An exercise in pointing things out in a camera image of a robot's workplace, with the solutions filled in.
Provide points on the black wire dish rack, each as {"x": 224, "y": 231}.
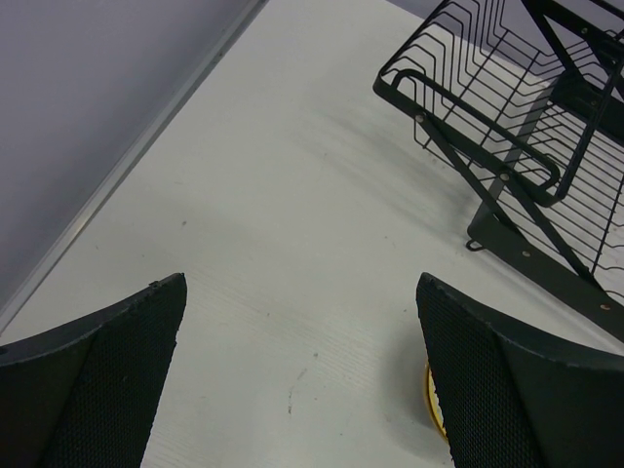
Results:
{"x": 524, "y": 99}

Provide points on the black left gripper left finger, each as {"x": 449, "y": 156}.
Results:
{"x": 86, "y": 393}

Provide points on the yellow checkered white bowl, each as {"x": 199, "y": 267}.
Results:
{"x": 432, "y": 402}

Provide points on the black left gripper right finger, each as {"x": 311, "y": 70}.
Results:
{"x": 513, "y": 395}

